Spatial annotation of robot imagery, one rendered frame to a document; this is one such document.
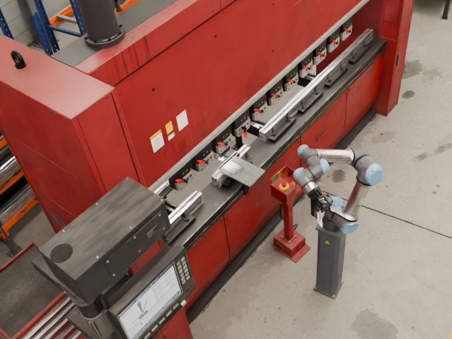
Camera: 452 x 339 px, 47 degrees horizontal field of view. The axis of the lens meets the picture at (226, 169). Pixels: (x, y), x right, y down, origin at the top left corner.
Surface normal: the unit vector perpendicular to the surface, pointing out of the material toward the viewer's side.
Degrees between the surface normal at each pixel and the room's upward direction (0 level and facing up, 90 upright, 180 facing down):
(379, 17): 90
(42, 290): 0
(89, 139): 90
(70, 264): 0
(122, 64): 90
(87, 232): 0
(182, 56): 90
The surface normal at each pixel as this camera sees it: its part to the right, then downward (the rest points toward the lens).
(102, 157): 0.77, 0.40
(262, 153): -0.10, -0.70
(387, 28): -0.62, 0.60
